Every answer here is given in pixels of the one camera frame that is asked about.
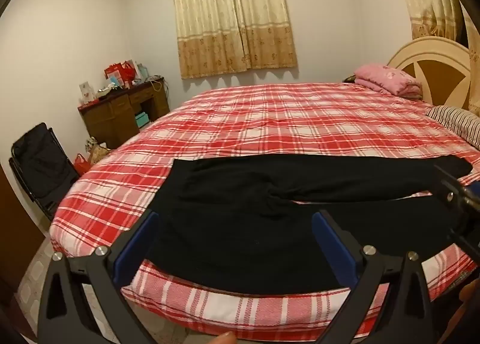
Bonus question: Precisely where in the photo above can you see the white greeting card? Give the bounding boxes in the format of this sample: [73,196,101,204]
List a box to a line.
[78,81,95,105]

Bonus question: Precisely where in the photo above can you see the bed with red plaid sheet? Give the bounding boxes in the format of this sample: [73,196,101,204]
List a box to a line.
[50,82,480,341]

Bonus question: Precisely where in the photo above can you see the beige patterned window curtain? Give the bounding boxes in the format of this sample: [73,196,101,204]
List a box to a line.
[170,0,299,80]

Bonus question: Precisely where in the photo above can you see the brown wooden desk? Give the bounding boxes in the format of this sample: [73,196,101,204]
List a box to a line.
[77,79,170,150]

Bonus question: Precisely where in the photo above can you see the black folding chair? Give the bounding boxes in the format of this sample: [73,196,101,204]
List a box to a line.
[8,122,80,221]

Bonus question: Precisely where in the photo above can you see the pink folded blanket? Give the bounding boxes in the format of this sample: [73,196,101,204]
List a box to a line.
[353,63,424,97]

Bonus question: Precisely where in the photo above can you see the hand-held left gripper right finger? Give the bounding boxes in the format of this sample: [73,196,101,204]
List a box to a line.
[311,211,437,344]

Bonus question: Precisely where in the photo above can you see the cream round headboard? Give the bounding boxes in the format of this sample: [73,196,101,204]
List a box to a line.
[386,36,480,117]

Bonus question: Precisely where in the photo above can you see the person's left hand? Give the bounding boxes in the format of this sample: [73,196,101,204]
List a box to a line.
[210,332,238,344]

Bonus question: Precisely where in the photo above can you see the red plastic bag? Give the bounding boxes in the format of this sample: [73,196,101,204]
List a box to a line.
[74,154,92,176]

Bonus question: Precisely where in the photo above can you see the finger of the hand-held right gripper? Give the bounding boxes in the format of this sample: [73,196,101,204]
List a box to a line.
[434,164,469,202]
[447,212,480,255]

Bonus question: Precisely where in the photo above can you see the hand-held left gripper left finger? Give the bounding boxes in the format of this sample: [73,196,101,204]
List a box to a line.
[35,211,160,344]

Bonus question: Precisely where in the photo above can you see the black pants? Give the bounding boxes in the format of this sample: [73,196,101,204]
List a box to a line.
[140,154,474,296]

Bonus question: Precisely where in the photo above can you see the striped pillow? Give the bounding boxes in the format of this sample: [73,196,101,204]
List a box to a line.
[425,105,480,149]

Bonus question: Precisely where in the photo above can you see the woven patterned bag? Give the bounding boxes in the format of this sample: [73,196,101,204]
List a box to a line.
[85,136,112,165]

